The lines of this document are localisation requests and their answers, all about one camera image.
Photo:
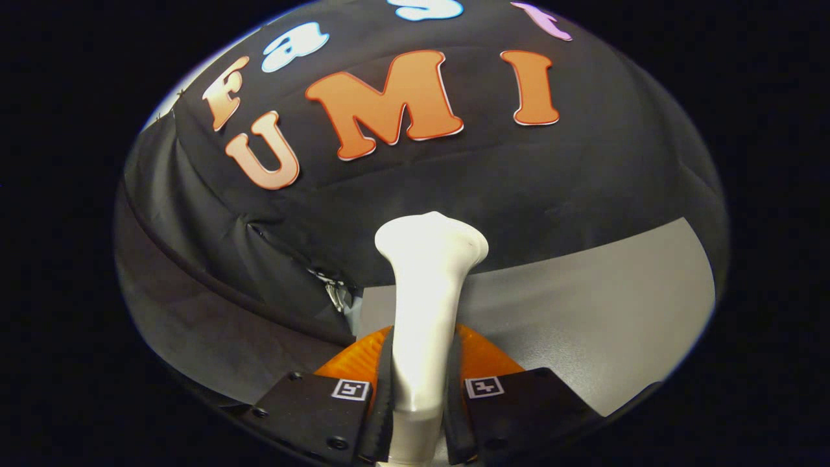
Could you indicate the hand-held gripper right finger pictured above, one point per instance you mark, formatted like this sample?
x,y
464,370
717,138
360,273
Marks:
x,y
454,421

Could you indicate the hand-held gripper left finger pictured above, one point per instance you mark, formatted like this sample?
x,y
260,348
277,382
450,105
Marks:
x,y
384,421

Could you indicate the white garment steamer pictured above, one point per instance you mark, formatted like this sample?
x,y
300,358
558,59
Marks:
x,y
425,311

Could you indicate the silver metal fitting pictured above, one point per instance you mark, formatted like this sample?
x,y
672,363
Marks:
x,y
335,293

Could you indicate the grey cabinet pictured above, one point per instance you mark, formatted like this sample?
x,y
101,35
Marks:
x,y
583,311

